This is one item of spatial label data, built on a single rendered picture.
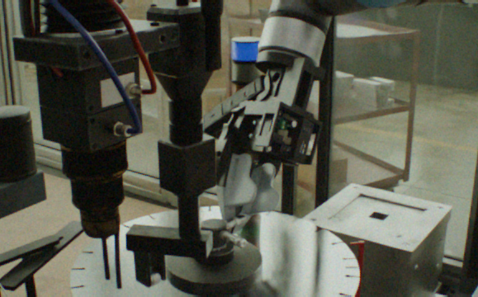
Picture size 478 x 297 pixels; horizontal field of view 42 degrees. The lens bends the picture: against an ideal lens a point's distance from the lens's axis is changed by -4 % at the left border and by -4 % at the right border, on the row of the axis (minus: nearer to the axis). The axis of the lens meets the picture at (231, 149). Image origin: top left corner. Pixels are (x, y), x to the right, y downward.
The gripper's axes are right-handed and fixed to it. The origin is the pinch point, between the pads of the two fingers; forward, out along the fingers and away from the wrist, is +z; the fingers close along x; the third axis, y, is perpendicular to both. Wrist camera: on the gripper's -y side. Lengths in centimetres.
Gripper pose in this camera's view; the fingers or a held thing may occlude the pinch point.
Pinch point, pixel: (229, 221)
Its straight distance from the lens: 76.4
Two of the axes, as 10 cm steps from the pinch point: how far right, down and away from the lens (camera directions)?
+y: 6.1, 0.6, -7.9
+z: -2.8, 9.5, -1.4
